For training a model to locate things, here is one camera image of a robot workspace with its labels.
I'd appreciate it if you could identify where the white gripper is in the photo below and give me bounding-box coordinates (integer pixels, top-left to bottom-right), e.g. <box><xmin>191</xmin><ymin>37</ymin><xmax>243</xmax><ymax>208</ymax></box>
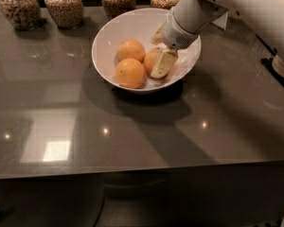
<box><xmin>151</xmin><ymin>10</ymin><xmax>198</xmax><ymax>79</ymax></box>

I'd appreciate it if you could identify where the orange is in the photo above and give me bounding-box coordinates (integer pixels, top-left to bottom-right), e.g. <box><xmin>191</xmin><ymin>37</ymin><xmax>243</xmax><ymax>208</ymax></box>
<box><xmin>116</xmin><ymin>39</ymin><xmax>146</xmax><ymax>62</ymax></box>
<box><xmin>144</xmin><ymin>47</ymin><xmax>160</xmax><ymax>76</ymax></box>
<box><xmin>115</xmin><ymin>59</ymin><xmax>146</xmax><ymax>89</ymax></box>

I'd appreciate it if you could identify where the robot base wooden disc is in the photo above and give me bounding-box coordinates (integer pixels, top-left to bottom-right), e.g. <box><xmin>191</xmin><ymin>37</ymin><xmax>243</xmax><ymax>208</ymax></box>
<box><xmin>260</xmin><ymin>56</ymin><xmax>284</xmax><ymax>87</ymax></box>

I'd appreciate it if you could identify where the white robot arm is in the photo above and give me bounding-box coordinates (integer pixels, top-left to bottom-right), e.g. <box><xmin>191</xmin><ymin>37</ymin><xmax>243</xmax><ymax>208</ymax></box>
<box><xmin>151</xmin><ymin>0</ymin><xmax>284</xmax><ymax>78</ymax></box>

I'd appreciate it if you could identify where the white ceramic bowl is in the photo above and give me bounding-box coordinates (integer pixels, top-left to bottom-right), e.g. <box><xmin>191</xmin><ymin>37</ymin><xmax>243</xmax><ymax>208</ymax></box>
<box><xmin>91</xmin><ymin>9</ymin><xmax>202</xmax><ymax>94</ymax></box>

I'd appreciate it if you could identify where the white folded card stand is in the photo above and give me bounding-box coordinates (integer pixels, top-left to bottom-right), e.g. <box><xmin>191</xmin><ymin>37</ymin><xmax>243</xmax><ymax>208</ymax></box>
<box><xmin>212</xmin><ymin>13</ymin><xmax>228</xmax><ymax>30</ymax></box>

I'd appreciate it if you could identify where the glass jar far left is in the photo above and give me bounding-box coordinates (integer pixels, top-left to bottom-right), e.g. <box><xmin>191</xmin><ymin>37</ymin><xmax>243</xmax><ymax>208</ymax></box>
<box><xmin>0</xmin><ymin>0</ymin><xmax>42</xmax><ymax>31</ymax></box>

